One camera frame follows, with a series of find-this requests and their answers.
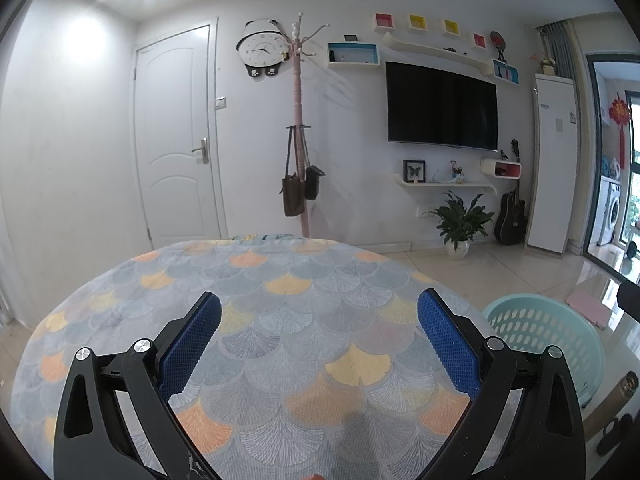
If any small black object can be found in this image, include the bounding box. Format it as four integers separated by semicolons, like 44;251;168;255
597;415;636;457

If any pink coat rack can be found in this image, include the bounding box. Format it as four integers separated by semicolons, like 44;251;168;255
282;12;331;238

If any pink flat box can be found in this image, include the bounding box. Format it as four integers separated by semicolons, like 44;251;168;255
566;290;613;329

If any white cat wall clock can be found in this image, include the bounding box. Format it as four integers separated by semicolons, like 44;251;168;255
236;19;293;80

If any potted green plant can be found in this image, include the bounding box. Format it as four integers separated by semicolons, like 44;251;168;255
422;190;496;260

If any light teal plastic basket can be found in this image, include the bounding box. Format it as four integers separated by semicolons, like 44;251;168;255
482;293;606;408

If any red knot wall hanging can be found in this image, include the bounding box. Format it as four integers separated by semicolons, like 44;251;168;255
609;92;632;161

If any white washing machine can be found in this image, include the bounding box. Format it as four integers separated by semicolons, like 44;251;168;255
597;176;621;247

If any brown tote bag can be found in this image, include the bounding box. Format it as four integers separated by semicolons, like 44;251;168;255
279;127;306;217

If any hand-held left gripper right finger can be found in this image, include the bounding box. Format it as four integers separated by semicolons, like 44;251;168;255
416;287;587;480

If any black shoulder bag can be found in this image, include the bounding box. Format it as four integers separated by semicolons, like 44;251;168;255
302;127;326;202

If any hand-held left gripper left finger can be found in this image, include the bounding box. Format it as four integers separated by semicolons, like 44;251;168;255
52;291;223;480

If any black acoustic guitar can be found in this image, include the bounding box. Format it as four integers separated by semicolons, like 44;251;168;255
494;139;527;246

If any white wavy wall shelf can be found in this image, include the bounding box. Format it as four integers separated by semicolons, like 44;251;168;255
392;174;498;196

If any small blue wall cubby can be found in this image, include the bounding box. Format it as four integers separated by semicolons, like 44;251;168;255
491;58;521;86

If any long white wavy shelf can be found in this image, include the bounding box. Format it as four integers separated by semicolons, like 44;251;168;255
382;31;496;78

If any white standing air conditioner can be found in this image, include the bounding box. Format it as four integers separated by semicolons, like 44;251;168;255
525;73;577;256

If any red and white wall cubby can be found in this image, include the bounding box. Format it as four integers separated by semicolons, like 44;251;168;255
481;157;522;181

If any black wall television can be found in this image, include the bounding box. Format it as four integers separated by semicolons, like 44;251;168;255
385;61;499;152

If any white door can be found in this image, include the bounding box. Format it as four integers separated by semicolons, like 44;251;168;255
132;25;226;251

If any scale-patterned tablecloth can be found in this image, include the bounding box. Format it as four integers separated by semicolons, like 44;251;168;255
10;237;506;480

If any wide blue wall cubby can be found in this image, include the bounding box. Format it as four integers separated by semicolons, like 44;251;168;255
327;41;382;68

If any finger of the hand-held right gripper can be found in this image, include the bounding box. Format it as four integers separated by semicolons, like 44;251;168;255
617;281;640;322

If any brass-coloured metal cylinder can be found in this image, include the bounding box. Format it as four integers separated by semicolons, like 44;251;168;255
582;367;640;441

